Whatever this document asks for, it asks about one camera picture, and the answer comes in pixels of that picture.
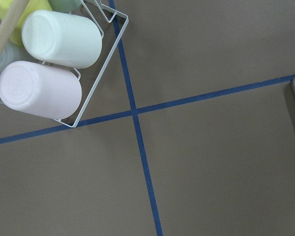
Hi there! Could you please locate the wooden rack handle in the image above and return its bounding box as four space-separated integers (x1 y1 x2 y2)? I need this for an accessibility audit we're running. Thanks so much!
0 0 29 55

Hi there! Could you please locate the yellow-green plastic cup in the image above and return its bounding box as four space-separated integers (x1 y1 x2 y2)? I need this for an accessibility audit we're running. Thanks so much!
0 0 52 47

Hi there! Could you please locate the pink plastic cup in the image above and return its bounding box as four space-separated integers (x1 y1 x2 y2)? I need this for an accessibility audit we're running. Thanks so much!
0 61 82 119

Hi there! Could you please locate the green plastic cup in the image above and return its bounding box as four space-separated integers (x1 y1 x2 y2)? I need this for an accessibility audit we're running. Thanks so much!
48 0 82 13

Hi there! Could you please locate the white wire cup rack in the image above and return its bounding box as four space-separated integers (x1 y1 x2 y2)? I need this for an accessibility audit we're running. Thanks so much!
0 0 129 128

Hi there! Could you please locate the white plastic cup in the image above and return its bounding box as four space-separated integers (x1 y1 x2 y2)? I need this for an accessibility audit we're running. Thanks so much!
22 10 102 69

